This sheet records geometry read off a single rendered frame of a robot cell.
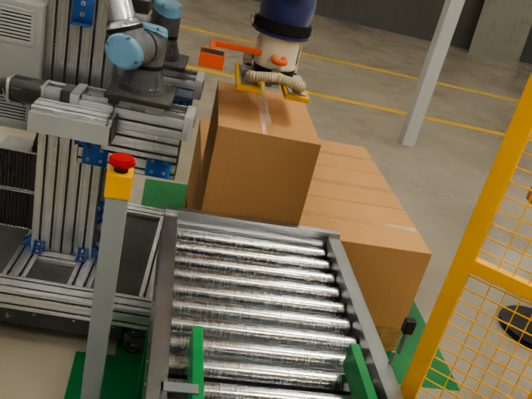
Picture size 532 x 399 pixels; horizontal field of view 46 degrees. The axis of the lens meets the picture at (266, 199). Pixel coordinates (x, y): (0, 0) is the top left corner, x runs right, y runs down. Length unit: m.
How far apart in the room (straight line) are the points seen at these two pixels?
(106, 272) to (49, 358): 0.82
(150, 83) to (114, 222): 0.62
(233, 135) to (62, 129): 0.62
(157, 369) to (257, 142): 1.02
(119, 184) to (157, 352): 0.46
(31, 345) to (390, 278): 1.49
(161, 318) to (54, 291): 0.77
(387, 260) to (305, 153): 0.63
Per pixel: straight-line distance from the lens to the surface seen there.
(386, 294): 2.81
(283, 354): 1.90
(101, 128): 2.12
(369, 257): 2.67
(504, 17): 12.73
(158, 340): 1.77
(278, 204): 2.47
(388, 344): 2.99
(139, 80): 2.18
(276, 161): 2.39
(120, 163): 1.66
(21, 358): 2.58
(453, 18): 5.67
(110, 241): 1.77
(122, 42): 2.02
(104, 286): 1.86
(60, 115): 2.16
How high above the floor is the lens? 1.72
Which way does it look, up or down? 25 degrees down
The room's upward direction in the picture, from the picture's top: 14 degrees clockwise
